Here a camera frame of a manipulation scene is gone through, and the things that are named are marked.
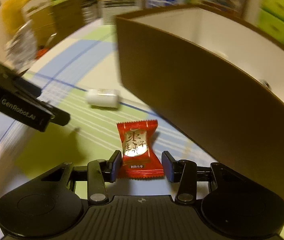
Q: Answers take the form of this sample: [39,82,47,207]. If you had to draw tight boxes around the red candy packet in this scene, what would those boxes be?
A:
[117,120,164,179]

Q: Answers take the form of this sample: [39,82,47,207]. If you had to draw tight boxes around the small white bottle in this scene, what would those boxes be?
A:
[86,89,119,108]

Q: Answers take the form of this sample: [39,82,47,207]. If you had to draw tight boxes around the yellow plastic bag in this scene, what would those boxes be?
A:
[1,0,30,36]

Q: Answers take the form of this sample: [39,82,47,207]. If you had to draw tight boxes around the brown cardboard boxes stack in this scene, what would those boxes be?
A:
[22,0,85,47]

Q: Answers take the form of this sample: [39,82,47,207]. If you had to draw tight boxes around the brown white cardboard box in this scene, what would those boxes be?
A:
[115,5,284,198]

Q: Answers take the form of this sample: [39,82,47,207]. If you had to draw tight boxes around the small white product box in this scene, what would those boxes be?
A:
[99,0,143,26]

